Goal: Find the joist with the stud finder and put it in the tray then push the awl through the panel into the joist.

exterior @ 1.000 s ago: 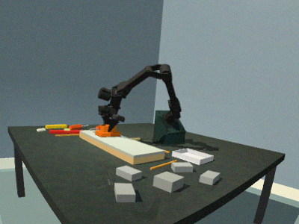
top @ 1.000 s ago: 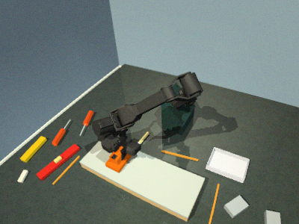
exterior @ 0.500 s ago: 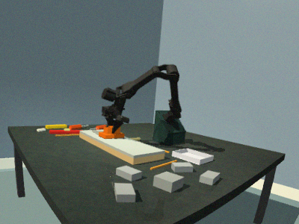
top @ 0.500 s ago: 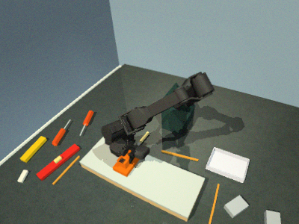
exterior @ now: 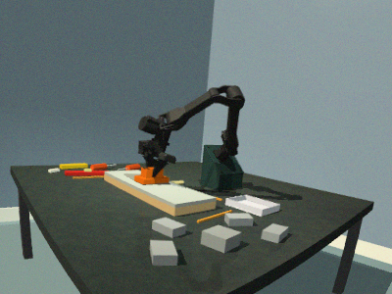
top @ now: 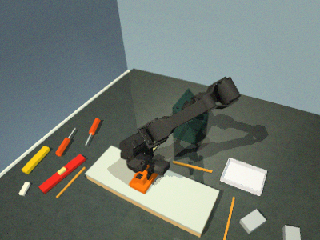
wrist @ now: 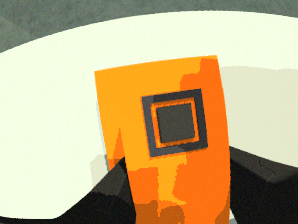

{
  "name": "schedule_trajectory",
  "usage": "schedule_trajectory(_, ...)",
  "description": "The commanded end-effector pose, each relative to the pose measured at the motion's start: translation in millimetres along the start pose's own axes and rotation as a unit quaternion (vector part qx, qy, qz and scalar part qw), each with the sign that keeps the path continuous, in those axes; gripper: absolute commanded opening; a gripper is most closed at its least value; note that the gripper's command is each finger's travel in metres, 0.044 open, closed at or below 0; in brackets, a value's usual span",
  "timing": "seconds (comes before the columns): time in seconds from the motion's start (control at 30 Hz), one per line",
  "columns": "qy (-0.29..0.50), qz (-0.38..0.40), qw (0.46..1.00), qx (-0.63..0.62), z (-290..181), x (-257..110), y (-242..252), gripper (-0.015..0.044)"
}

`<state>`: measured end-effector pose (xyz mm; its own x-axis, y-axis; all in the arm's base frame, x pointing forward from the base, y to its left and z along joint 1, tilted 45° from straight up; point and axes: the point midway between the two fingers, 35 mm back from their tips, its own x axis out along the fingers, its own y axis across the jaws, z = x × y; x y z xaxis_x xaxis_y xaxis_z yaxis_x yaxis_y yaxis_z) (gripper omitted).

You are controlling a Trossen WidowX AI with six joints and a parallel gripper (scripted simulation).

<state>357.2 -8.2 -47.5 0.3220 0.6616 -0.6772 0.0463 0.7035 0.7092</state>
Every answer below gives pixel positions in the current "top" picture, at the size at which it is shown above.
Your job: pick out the white shallow rectangular tray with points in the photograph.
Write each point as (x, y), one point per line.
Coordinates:
(244, 176)

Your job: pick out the yellow rectangular bar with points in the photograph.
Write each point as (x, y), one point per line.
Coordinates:
(36, 159)

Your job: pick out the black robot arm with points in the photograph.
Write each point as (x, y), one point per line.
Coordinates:
(158, 130)

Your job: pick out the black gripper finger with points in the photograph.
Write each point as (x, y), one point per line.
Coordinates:
(149, 172)

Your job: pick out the orange-handled screwdriver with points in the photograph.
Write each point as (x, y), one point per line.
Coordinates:
(94, 127)
(63, 146)

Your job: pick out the small white block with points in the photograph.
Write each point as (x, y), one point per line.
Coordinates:
(24, 188)

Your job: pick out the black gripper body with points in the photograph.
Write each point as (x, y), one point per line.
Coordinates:
(158, 166)

